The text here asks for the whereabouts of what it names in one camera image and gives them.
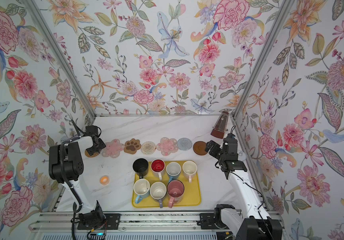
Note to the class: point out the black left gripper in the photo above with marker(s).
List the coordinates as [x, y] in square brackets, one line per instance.
[101, 145]

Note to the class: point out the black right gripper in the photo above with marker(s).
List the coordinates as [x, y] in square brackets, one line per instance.
[217, 147]

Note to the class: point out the woven rattan round coaster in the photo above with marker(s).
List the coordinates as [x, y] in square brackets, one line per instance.
[95, 155]

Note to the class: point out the pale pink flower coaster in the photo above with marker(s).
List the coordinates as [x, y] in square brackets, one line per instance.
[113, 149]

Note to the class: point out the brown wooden round coaster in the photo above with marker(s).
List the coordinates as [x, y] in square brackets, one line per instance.
[199, 148]

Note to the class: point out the cork paw print coaster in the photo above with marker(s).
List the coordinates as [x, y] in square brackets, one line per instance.
[132, 146]

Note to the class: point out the cream mug pink handle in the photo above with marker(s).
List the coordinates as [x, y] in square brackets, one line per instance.
[189, 170]

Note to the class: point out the grey round coaster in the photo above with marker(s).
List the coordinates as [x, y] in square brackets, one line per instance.
[184, 144]

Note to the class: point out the white embroidered round coaster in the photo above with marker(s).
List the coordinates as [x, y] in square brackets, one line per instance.
[148, 148]

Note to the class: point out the black mug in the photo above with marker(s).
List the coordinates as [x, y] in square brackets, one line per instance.
[141, 167]

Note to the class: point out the white mug light-blue handle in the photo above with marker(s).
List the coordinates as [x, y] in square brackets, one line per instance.
[141, 189]

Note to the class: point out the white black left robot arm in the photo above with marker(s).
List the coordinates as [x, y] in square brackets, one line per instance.
[66, 166]

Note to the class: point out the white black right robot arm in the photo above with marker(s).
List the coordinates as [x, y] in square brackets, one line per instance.
[248, 221]

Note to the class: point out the brown wooden metronome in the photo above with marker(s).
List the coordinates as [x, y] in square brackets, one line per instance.
[220, 127]

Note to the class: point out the small orange ball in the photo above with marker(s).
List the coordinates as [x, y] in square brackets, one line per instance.
[104, 180]

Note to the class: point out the red interior white mug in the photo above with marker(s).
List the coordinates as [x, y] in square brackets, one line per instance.
[158, 168]

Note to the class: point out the white mug blue handle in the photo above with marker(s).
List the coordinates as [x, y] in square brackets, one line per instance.
[173, 170]

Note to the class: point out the white mug purple handle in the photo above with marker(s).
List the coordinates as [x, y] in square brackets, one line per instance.
[158, 192]

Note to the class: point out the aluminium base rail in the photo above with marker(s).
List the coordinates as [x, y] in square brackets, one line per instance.
[134, 221]

